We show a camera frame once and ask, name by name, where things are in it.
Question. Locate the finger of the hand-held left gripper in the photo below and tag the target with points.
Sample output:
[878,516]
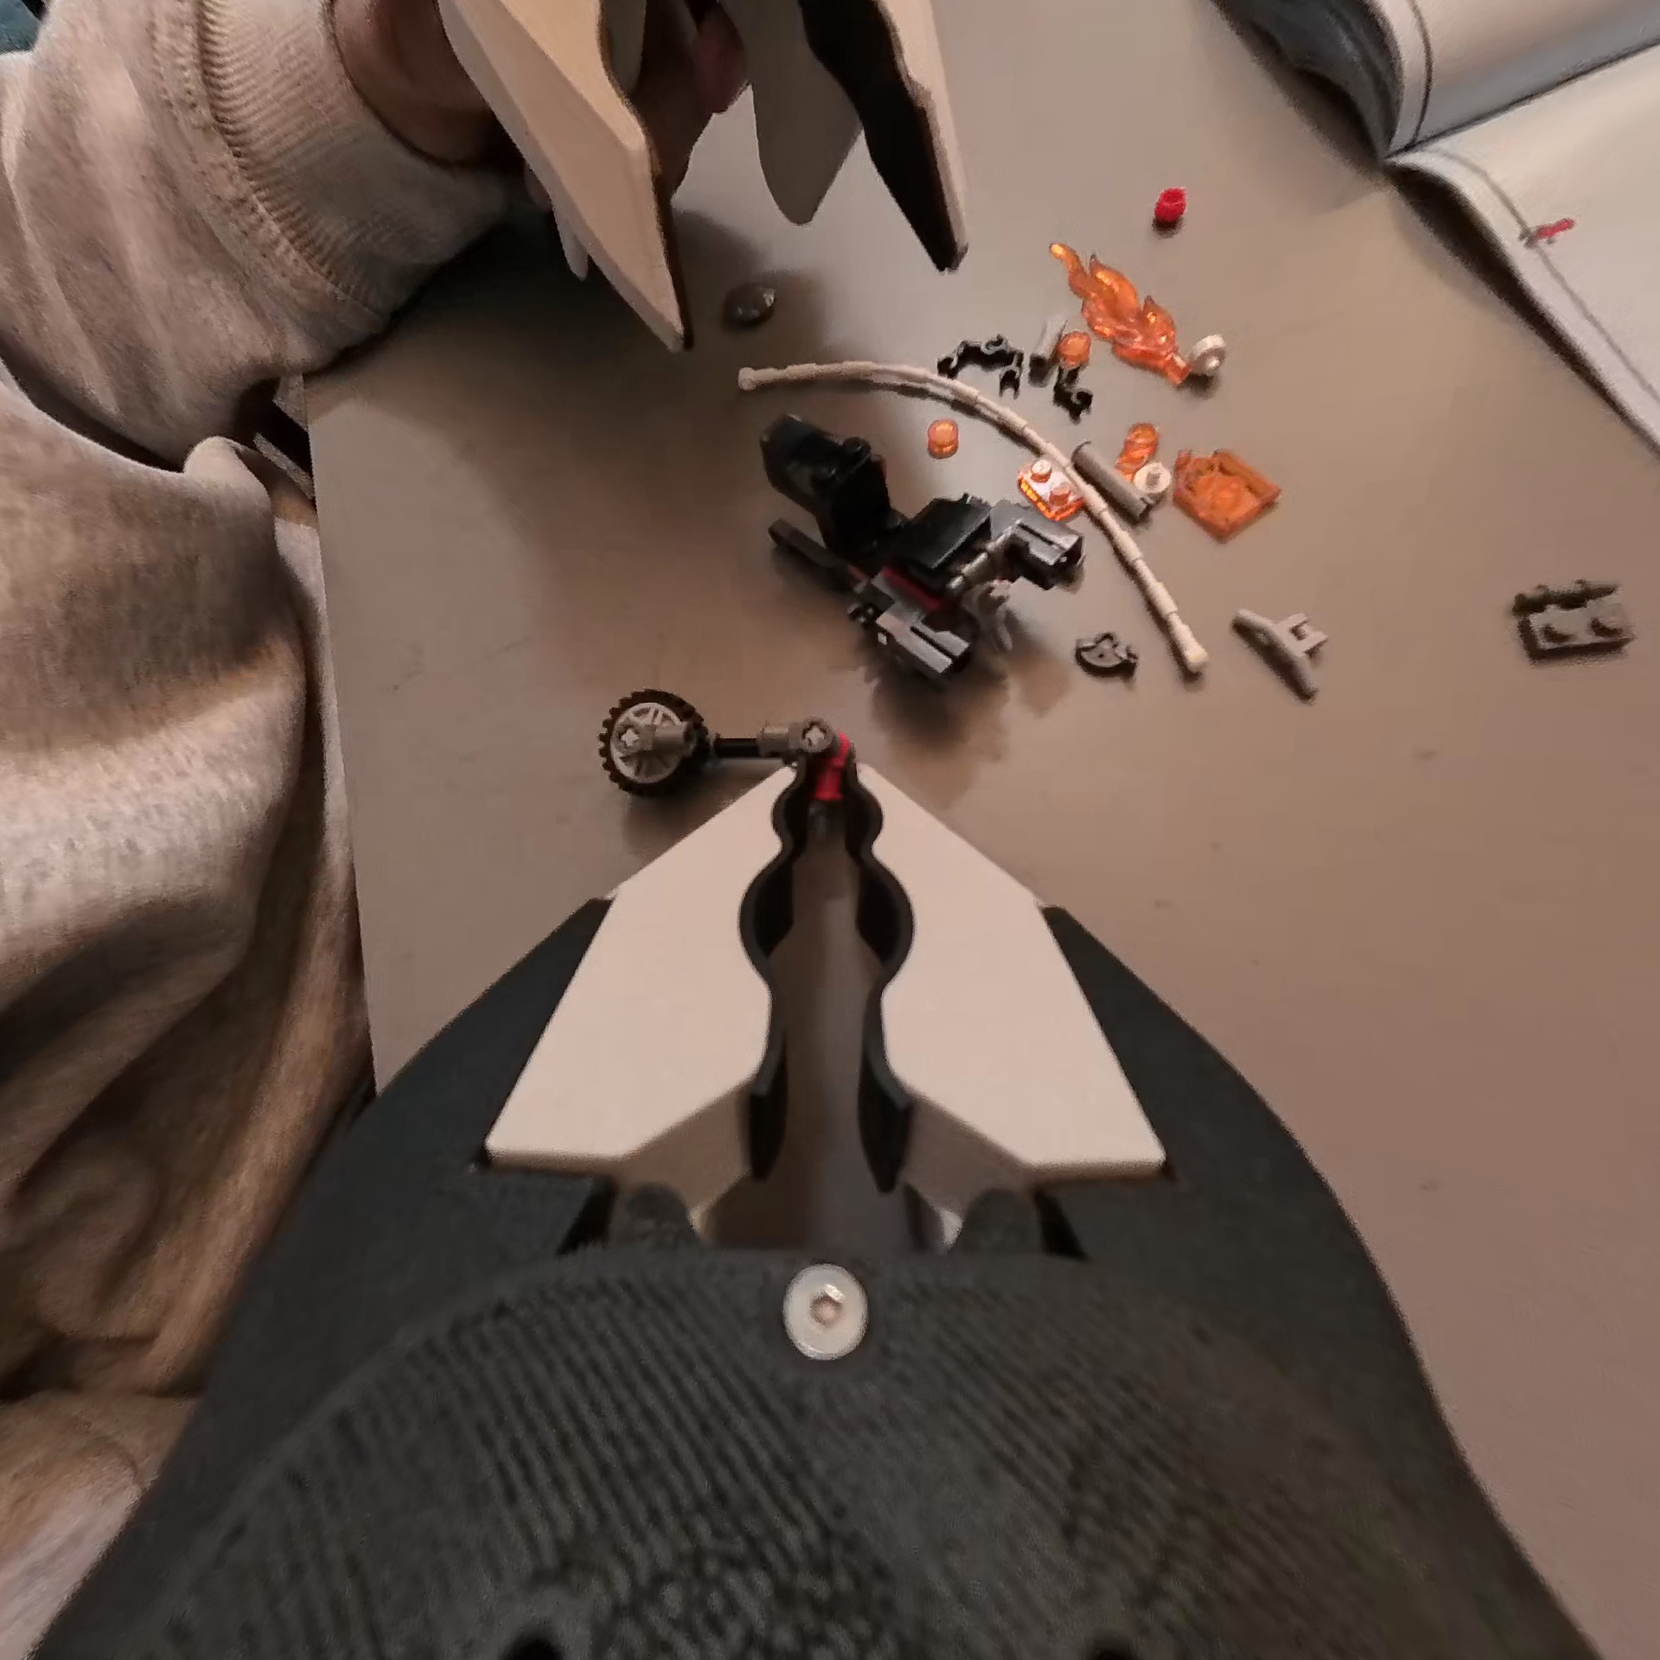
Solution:
[544,78]
[895,117]

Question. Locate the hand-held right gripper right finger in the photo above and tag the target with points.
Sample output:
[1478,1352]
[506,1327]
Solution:
[1024,1038]

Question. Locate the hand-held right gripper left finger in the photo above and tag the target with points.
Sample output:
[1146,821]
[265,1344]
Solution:
[623,1038]

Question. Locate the lego wheel fork assembly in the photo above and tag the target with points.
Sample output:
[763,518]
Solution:
[648,742]

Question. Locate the white instruction booklet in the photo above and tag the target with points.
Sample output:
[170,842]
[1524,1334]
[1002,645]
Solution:
[1556,103]

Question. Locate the person's left forearm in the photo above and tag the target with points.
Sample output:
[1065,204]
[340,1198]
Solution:
[156,194]

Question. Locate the dark grey round lego tile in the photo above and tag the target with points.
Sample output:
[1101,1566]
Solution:
[749,305]

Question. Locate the black lego claw piece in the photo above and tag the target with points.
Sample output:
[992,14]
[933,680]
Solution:
[967,352]
[1069,394]

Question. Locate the light grey lego clip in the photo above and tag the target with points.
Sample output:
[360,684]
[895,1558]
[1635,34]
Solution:
[1048,344]

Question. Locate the red round lego stud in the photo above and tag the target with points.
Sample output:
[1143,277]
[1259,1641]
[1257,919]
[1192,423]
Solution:
[1170,208]

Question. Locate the orange round lego stud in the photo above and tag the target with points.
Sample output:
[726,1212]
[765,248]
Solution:
[1139,445]
[1073,348]
[943,437]

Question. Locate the large orange lego flame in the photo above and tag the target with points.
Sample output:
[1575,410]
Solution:
[1123,311]

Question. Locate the dark grey curved lego piece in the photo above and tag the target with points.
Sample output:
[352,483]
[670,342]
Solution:
[1105,657]

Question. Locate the white round lego stud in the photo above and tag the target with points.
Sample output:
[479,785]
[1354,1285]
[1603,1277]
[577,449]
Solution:
[1208,352]
[1152,481]

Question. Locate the grey lego pin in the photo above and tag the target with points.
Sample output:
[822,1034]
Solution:
[1113,483]

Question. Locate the black lego motorcycle body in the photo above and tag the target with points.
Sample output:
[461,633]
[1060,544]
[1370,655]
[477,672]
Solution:
[933,544]

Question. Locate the orange transparent lego slope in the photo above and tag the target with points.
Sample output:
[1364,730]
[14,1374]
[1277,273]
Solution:
[1226,495]

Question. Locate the dark grey lego plate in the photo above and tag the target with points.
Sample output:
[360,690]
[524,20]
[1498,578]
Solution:
[1571,625]

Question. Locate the person's left hand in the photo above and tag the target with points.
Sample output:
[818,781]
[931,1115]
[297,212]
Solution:
[415,78]

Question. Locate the light grey lego bracket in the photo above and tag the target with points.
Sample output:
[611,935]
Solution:
[1283,643]

